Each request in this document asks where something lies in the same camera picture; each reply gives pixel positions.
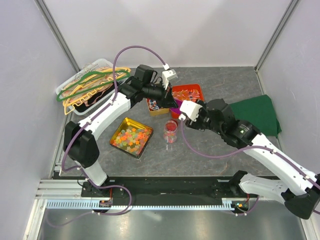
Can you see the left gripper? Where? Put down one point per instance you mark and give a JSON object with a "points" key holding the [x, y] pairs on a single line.
{"points": [[167, 99]]}

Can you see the orange box of lollipops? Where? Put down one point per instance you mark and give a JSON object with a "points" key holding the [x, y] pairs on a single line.
{"points": [[190, 92]]}

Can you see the green cloth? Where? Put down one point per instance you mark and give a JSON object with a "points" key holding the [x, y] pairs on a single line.
{"points": [[260, 112]]}

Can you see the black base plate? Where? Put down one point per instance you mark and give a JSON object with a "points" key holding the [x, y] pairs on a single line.
{"points": [[175, 190]]}

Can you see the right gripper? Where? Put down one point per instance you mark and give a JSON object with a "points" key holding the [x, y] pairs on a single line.
{"points": [[197, 125]]}

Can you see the gold tin wrapped lollipops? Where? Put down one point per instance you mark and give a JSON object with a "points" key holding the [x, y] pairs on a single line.
{"points": [[154, 109]]}

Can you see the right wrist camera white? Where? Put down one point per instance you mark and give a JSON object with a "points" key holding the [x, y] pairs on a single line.
{"points": [[189, 109]]}

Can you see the purple plastic scoop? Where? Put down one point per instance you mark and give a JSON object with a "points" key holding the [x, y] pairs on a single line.
{"points": [[175, 110]]}

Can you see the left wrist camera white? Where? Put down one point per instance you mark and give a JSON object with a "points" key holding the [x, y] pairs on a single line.
{"points": [[168, 75]]}

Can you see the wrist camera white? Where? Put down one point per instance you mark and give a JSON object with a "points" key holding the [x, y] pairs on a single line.
{"points": [[189, 109], [168, 75]]}

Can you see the orange wavy clothes hanger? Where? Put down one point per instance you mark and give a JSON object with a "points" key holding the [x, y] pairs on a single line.
{"points": [[81, 103]]}

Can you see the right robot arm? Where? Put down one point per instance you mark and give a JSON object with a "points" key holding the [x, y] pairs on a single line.
{"points": [[297, 188]]}

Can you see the red jar lid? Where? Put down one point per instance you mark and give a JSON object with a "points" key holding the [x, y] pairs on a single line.
{"points": [[171, 126]]}

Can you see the clear plastic jar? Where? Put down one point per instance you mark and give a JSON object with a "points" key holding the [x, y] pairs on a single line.
{"points": [[169, 138]]}

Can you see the grey cable duct rail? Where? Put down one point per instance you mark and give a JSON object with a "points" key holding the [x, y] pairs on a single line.
{"points": [[87, 204]]}

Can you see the gold square tin star candies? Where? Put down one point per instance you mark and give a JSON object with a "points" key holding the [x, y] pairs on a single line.
{"points": [[131, 137]]}

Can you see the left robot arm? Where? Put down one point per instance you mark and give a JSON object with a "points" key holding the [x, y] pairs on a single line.
{"points": [[80, 139]]}

